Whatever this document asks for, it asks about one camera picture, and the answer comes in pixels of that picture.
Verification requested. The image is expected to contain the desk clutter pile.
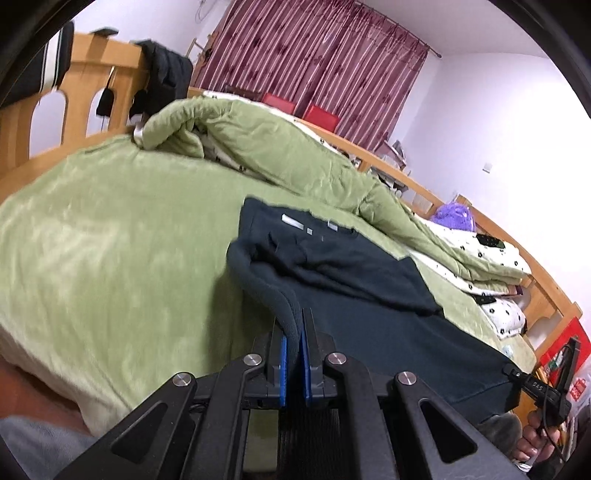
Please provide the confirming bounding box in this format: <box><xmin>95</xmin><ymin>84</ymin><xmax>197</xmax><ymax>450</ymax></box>
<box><xmin>351</xmin><ymin>141</ymin><xmax>416</xmax><ymax>190</ymax></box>

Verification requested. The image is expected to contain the dark curtain rod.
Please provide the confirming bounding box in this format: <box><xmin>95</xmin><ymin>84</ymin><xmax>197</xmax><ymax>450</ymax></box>
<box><xmin>402</xmin><ymin>28</ymin><xmax>441</xmax><ymax>58</ymax></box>

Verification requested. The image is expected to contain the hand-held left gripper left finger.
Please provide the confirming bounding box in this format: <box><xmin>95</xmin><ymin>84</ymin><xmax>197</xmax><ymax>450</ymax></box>
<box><xmin>55</xmin><ymin>318</ymin><xmax>289</xmax><ymax>480</ymax></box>

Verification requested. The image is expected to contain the green quilt with flower-print lining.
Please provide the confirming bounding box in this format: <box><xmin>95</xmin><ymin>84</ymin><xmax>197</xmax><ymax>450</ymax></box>
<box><xmin>134</xmin><ymin>90</ymin><xmax>534</xmax><ymax>296</ymax></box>

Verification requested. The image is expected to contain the wooden coat rack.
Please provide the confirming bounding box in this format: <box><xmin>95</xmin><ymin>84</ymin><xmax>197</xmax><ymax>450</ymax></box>
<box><xmin>189</xmin><ymin>32</ymin><xmax>218</xmax><ymax>61</ymax></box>

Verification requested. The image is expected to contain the red chair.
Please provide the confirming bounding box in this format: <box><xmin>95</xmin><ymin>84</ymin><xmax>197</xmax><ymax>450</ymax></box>
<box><xmin>261</xmin><ymin>92</ymin><xmax>296</xmax><ymax>116</ymax></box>
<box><xmin>302</xmin><ymin>104</ymin><xmax>341</xmax><ymax>134</ymax></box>

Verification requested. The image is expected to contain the person's grey trouser leg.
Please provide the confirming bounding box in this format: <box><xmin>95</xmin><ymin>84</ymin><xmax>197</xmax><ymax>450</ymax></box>
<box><xmin>0</xmin><ymin>415</ymin><xmax>107</xmax><ymax>480</ymax></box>

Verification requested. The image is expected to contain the black sweatshirt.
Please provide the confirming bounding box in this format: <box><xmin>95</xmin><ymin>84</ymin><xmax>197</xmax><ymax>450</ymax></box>
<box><xmin>226</xmin><ymin>196</ymin><xmax>522</xmax><ymax>423</ymax></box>

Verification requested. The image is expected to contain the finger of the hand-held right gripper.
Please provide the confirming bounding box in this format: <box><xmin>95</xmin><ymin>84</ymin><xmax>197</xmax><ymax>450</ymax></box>
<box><xmin>503</xmin><ymin>364</ymin><xmax>572</xmax><ymax>419</ymax></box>
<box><xmin>560</xmin><ymin>337</ymin><xmax>581</xmax><ymax>403</ymax></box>

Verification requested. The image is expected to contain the red printed bag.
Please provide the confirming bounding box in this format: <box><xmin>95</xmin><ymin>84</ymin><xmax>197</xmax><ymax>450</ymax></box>
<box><xmin>538</xmin><ymin>316</ymin><xmax>591</xmax><ymax>402</ymax></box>

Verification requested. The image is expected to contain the black jacket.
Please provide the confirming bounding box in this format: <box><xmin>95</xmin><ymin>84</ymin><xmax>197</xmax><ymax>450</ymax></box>
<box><xmin>134</xmin><ymin>39</ymin><xmax>194</xmax><ymax>116</ymax></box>

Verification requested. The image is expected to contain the wooden bed frame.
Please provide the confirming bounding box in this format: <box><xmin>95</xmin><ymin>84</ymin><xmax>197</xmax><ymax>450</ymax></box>
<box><xmin>0</xmin><ymin>30</ymin><xmax>585</xmax><ymax>370</ymax></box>

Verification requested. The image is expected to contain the black white striped garment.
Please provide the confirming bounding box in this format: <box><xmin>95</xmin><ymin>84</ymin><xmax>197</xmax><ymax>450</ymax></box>
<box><xmin>9</xmin><ymin>21</ymin><xmax>75</xmax><ymax>100</ymax></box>

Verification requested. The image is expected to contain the purple plush toy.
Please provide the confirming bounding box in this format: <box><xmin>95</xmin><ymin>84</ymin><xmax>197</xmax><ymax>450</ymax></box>
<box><xmin>434</xmin><ymin>202</ymin><xmax>476</xmax><ymax>233</ymax></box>

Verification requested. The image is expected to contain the white flower-print pillow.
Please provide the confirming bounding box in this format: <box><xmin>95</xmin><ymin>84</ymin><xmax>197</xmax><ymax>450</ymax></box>
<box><xmin>480</xmin><ymin>295</ymin><xmax>528</xmax><ymax>340</ymax></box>

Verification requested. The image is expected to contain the red patterned curtain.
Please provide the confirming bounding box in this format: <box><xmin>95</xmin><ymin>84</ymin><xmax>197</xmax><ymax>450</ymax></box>
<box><xmin>198</xmin><ymin>0</ymin><xmax>430</xmax><ymax>155</ymax></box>

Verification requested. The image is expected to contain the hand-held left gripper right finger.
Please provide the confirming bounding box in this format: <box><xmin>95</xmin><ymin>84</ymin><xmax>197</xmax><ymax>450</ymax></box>
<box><xmin>300</xmin><ymin>307</ymin><xmax>529</xmax><ymax>480</ymax></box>

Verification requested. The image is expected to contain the person's right hand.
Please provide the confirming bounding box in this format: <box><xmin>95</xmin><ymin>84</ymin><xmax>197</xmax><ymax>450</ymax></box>
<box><xmin>514</xmin><ymin>410</ymin><xmax>560</xmax><ymax>463</ymax></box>

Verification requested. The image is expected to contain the green bed sheet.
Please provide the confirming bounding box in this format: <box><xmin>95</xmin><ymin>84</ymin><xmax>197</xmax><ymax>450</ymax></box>
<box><xmin>0</xmin><ymin>136</ymin><xmax>539</xmax><ymax>437</ymax></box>

